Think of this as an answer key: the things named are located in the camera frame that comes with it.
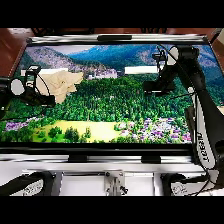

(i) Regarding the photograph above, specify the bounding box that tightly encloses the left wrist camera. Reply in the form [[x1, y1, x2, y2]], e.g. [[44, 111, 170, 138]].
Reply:
[[25, 65, 42, 89]]

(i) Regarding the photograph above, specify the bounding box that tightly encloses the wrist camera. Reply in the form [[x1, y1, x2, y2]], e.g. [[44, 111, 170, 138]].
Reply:
[[151, 49, 168, 73], [25, 65, 42, 89]]

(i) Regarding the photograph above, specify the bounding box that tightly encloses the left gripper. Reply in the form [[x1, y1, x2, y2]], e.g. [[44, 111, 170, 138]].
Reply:
[[31, 94, 57, 109]]

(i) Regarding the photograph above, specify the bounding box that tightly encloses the cream shirt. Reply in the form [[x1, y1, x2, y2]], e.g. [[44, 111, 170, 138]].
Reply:
[[34, 69, 85, 105]]

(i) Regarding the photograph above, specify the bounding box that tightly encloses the black cable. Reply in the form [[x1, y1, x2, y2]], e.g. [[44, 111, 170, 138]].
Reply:
[[171, 168, 221, 197]]

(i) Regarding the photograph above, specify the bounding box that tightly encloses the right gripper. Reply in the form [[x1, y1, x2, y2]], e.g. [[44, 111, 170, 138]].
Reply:
[[143, 78, 177, 97]]

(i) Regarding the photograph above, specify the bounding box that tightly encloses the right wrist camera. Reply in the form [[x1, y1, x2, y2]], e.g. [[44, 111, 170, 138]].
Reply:
[[151, 49, 168, 73]]

